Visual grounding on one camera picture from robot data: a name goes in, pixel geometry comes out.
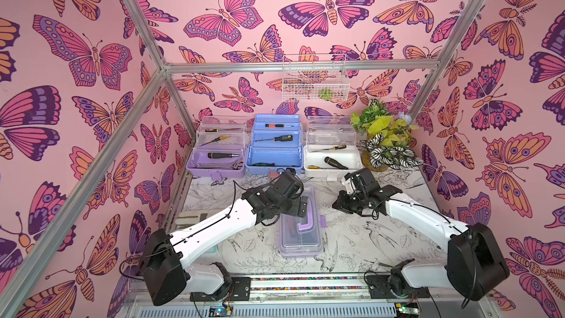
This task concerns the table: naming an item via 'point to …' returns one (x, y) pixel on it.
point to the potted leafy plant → (388, 143)
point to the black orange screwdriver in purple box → (221, 155)
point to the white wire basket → (315, 78)
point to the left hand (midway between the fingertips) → (298, 201)
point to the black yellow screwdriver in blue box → (284, 138)
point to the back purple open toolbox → (219, 149)
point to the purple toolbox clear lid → (301, 236)
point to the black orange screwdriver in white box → (331, 161)
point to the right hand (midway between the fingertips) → (333, 203)
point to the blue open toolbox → (276, 143)
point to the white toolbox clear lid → (330, 132)
